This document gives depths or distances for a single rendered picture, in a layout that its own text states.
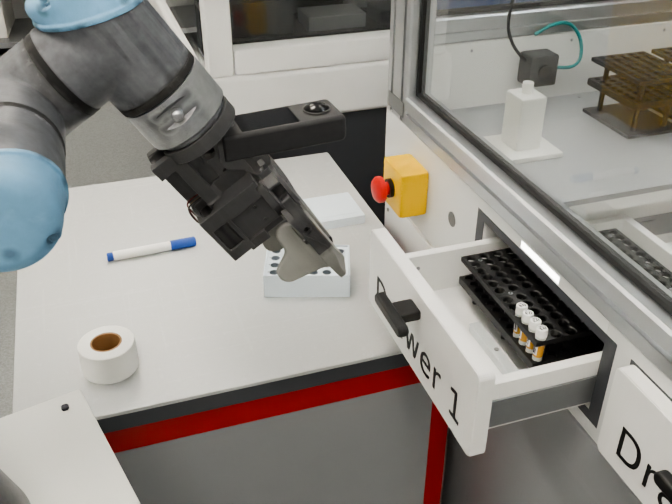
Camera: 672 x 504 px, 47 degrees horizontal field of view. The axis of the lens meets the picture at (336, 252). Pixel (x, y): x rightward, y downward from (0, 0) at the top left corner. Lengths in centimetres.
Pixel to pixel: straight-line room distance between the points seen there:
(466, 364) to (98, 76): 42
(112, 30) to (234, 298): 60
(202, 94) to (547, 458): 61
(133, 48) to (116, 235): 73
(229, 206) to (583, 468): 50
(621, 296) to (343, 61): 94
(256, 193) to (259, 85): 88
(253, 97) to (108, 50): 96
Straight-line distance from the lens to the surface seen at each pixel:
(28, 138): 54
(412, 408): 112
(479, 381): 74
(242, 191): 67
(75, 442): 83
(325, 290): 111
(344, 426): 109
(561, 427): 94
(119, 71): 61
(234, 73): 155
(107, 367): 99
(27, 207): 49
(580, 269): 83
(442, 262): 98
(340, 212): 129
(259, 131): 67
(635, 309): 77
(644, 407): 77
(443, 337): 80
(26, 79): 62
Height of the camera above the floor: 141
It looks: 32 degrees down
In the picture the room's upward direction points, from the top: straight up
